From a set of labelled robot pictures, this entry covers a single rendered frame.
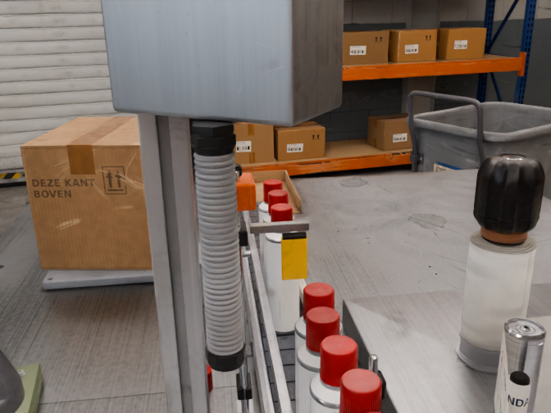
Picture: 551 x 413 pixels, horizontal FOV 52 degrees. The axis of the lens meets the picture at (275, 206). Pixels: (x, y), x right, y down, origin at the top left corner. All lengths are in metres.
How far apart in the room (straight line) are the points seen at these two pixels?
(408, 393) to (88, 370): 0.49
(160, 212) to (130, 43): 0.17
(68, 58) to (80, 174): 3.76
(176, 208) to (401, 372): 0.43
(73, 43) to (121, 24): 4.43
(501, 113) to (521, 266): 2.91
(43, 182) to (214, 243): 0.81
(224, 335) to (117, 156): 0.72
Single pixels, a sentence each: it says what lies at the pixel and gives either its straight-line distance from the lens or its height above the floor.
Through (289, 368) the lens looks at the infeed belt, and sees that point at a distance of 0.83.
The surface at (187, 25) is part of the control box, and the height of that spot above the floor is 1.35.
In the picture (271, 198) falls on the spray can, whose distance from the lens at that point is 0.89.
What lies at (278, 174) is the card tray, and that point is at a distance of 1.81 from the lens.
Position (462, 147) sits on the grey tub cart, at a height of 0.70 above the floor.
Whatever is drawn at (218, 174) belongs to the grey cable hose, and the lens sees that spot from 0.42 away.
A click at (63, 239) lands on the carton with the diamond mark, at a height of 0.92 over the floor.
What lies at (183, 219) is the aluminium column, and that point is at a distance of 0.55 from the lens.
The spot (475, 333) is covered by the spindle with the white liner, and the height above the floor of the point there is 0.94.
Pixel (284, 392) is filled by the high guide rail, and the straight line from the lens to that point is 0.66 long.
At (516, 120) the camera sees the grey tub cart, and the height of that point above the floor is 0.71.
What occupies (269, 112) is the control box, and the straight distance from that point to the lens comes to 0.40.
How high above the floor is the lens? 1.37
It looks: 20 degrees down
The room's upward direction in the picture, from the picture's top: 1 degrees counter-clockwise
